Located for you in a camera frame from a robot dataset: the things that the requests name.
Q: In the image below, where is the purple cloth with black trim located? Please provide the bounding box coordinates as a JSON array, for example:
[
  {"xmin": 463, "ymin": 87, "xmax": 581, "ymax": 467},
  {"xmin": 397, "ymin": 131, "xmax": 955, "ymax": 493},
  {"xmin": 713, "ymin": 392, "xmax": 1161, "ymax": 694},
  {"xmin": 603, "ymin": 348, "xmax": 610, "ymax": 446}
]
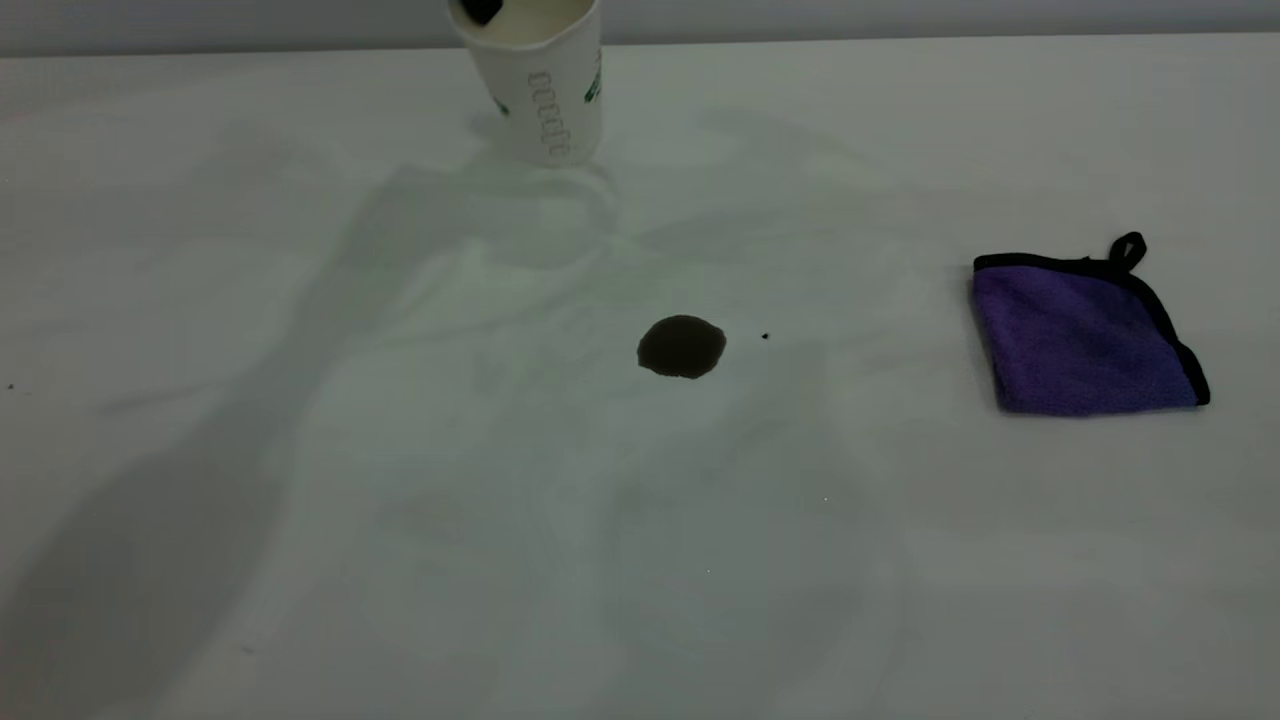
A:
[{"xmin": 970, "ymin": 232, "xmax": 1212, "ymax": 418}]

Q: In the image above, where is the white paper coffee cup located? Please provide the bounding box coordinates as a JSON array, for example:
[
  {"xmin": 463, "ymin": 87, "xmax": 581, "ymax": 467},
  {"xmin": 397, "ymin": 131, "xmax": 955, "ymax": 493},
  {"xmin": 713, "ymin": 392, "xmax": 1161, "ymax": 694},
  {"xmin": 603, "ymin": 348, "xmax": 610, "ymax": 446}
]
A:
[{"xmin": 447, "ymin": 0, "xmax": 604, "ymax": 168}]

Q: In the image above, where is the dark coffee spill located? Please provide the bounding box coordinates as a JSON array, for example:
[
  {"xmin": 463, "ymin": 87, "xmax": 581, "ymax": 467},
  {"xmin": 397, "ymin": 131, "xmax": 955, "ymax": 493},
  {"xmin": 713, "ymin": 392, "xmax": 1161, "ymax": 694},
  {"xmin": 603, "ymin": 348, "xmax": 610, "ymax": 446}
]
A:
[{"xmin": 637, "ymin": 315, "xmax": 728, "ymax": 381}]

